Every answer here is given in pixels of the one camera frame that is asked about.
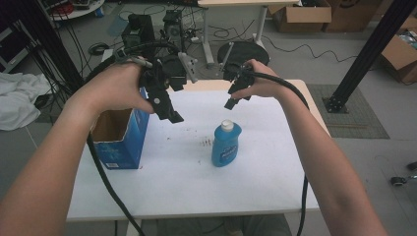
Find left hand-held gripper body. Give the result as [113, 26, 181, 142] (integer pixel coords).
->
[139, 51, 200, 110]

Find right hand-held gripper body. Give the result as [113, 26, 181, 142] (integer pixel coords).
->
[218, 41, 257, 96]

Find person's right hand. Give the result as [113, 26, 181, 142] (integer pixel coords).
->
[230, 58, 298, 102]

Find person's left hand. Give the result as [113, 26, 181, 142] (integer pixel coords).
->
[65, 62, 155, 116]

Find black round stool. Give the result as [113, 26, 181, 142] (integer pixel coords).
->
[216, 40, 271, 68]

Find blue dish soap bottle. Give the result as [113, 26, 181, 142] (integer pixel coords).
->
[210, 119, 243, 168]

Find black computer tower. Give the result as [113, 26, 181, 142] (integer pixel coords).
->
[161, 9, 185, 52]
[121, 13, 155, 53]

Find blue cardboard box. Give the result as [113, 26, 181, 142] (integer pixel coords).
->
[90, 88, 151, 170]

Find white desk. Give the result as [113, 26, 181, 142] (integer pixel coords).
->
[197, 0, 303, 66]

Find brown cardboard box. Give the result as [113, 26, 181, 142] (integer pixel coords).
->
[268, 0, 332, 33]
[323, 0, 385, 33]

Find round white table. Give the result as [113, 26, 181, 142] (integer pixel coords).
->
[42, 0, 106, 22]

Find grey floor mat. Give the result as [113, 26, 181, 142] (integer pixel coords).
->
[306, 84, 391, 140]

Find white cloth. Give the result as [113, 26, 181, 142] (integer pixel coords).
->
[0, 72, 53, 132]

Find open cardboard box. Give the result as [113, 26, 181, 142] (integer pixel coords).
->
[380, 16, 417, 85]

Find coiled black cable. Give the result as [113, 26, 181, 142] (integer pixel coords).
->
[88, 42, 111, 57]

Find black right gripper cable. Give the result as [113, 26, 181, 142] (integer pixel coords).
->
[244, 70, 311, 236]

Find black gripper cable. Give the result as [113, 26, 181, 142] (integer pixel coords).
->
[244, 70, 311, 236]
[86, 40, 181, 236]

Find black floor cable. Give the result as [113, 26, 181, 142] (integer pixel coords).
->
[262, 33, 358, 64]

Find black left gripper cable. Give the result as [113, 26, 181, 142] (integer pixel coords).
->
[86, 40, 181, 236]

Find black aluminium frame post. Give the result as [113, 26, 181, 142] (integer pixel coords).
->
[323, 0, 417, 114]
[0, 0, 86, 96]

